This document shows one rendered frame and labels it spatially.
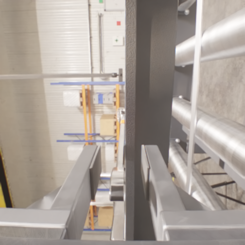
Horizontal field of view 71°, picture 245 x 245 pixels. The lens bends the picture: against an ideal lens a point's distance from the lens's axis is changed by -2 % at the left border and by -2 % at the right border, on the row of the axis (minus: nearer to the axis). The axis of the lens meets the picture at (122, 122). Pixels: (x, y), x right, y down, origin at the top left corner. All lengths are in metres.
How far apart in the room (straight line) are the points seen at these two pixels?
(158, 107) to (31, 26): 10.42
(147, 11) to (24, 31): 10.52
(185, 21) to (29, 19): 9.80
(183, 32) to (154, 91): 1.00
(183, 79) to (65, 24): 9.05
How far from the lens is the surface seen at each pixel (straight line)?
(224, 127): 0.57
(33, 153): 11.55
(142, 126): 0.25
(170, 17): 0.26
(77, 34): 9.73
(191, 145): 0.71
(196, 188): 0.80
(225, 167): 0.80
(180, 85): 1.21
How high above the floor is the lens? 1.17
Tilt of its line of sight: 1 degrees up
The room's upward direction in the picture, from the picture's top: 90 degrees counter-clockwise
